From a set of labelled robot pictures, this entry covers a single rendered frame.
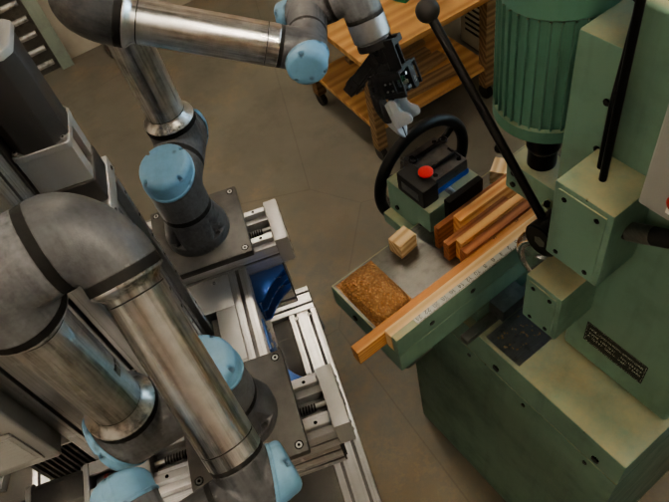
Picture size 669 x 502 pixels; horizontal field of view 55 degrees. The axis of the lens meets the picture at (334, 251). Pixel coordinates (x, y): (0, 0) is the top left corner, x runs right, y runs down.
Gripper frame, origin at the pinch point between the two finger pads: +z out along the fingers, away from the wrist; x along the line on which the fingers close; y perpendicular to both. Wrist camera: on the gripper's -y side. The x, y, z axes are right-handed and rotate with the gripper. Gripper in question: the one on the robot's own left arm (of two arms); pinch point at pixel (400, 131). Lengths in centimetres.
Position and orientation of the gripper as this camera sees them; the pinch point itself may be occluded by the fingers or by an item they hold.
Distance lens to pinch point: 137.6
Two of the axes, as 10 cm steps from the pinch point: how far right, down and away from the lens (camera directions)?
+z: 3.9, 7.9, 4.7
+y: 7.6, 0.0, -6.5
